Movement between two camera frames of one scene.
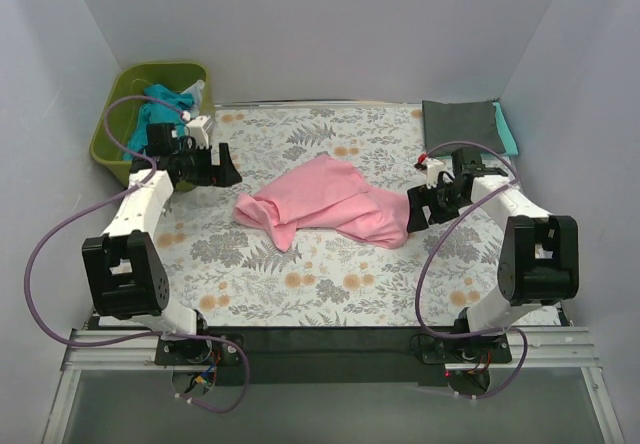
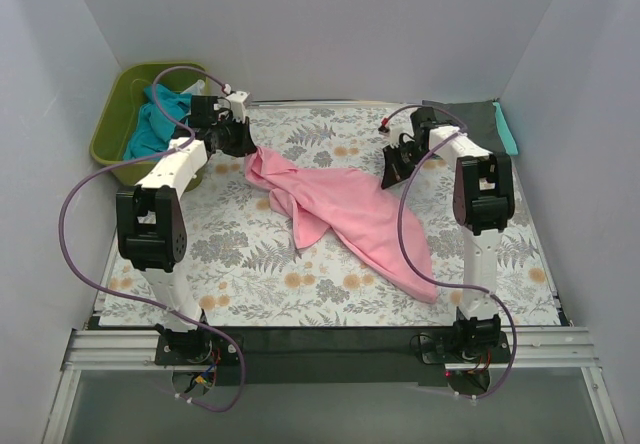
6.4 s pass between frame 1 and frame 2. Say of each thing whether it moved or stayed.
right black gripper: moved
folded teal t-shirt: stayed
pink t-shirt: moved
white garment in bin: stayed
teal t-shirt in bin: stayed
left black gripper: moved
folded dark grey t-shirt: stayed
